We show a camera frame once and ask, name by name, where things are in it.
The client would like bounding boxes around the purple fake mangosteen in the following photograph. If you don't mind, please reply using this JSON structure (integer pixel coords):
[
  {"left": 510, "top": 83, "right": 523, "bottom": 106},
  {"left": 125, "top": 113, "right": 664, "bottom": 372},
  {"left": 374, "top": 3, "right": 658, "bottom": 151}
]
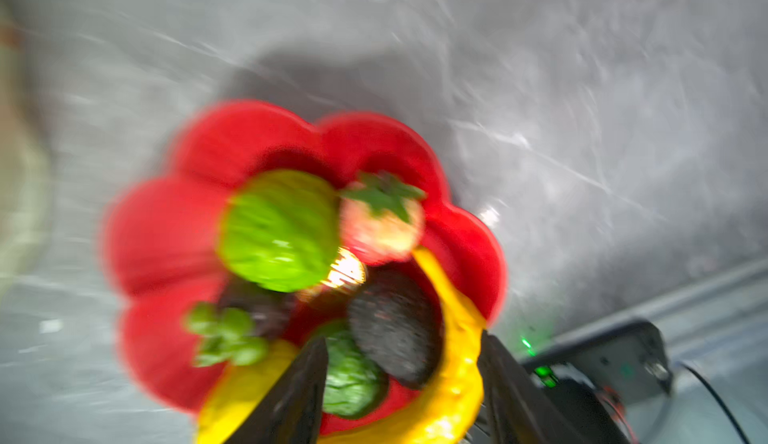
[{"left": 182, "top": 275, "right": 297, "bottom": 367}]

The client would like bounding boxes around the yellow fake banana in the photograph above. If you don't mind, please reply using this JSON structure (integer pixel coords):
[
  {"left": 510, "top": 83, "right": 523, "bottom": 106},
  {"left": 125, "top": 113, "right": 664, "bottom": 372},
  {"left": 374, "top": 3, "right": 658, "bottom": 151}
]
[{"left": 317, "top": 246, "right": 486, "bottom": 444}]

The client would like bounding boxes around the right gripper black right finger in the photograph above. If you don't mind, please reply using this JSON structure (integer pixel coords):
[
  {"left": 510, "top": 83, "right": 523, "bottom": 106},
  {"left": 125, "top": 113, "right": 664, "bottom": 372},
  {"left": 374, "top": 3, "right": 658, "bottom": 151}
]
[{"left": 477, "top": 331, "right": 585, "bottom": 444}]

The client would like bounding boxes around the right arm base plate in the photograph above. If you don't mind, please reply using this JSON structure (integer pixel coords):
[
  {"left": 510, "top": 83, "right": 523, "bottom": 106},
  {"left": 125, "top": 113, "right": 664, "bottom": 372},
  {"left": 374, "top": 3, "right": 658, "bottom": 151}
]
[{"left": 523, "top": 320, "right": 673, "bottom": 406}]

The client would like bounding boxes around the cream plastic bag orange print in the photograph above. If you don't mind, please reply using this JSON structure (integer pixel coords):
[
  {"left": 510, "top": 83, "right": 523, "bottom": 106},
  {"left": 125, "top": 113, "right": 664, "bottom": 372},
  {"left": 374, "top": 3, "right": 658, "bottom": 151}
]
[{"left": 1, "top": 2, "right": 51, "bottom": 293}]

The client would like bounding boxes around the dark brown fake avocado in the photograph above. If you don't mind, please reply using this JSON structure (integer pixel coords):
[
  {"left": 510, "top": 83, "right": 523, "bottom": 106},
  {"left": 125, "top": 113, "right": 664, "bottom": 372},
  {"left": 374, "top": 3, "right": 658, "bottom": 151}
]
[{"left": 347, "top": 267, "right": 443, "bottom": 389}]

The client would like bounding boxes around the green fake lime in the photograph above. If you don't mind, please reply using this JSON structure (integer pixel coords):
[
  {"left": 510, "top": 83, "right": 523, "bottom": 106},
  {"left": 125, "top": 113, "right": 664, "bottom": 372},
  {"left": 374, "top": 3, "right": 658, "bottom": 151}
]
[{"left": 216, "top": 169, "right": 340, "bottom": 293}]

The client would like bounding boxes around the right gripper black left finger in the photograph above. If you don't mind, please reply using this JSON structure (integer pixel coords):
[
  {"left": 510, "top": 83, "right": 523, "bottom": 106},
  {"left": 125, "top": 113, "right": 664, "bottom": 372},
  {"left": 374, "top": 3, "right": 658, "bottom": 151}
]
[{"left": 225, "top": 337, "right": 329, "bottom": 444}]

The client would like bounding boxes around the red flower-shaped plate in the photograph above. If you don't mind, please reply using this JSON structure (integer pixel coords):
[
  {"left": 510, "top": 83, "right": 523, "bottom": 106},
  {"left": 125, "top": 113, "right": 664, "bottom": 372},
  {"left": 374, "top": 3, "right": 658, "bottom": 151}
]
[{"left": 102, "top": 100, "right": 508, "bottom": 416}]

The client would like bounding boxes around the red fake strawberry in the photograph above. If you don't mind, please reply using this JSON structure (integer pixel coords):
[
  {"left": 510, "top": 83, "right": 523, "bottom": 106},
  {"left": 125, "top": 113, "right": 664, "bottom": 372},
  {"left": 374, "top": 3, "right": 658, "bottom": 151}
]
[{"left": 339, "top": 171, "right": 427, "bottom": 266}]

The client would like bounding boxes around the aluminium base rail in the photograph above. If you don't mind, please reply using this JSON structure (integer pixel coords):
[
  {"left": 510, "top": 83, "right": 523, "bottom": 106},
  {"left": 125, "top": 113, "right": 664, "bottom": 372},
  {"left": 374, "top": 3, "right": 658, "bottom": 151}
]
[{"left": 599, "top": 257, "right": 768, "bottom": 444}]

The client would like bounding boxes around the dark green fake avocado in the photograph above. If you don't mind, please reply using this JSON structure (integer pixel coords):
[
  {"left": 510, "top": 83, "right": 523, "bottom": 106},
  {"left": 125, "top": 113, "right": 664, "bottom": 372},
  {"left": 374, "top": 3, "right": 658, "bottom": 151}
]
[{"left": 312, "top": 320, "right": 389, "bottom": 419}]

